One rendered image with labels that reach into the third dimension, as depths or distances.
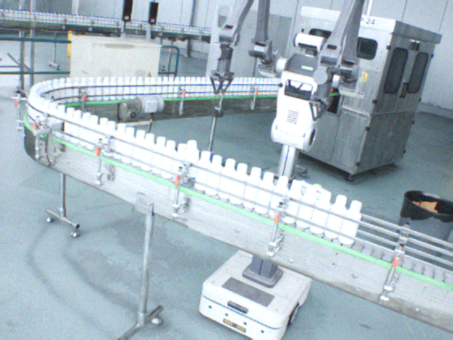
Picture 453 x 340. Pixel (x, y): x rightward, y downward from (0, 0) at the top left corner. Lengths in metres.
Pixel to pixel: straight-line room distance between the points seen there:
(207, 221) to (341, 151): 3.77
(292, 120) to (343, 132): 3.20
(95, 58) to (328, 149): 3.22
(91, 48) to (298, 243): 4.44
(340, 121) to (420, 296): 3.94
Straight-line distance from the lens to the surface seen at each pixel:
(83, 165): 2.19
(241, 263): 2.73
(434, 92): 13.53
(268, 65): 2.27
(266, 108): 4.41
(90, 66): 5.65
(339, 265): 1.65
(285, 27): 8.79
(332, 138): 5.46
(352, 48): 2.00
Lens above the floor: 1.73
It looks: 21 degrees down
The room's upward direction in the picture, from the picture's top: 9 degrees clockwise
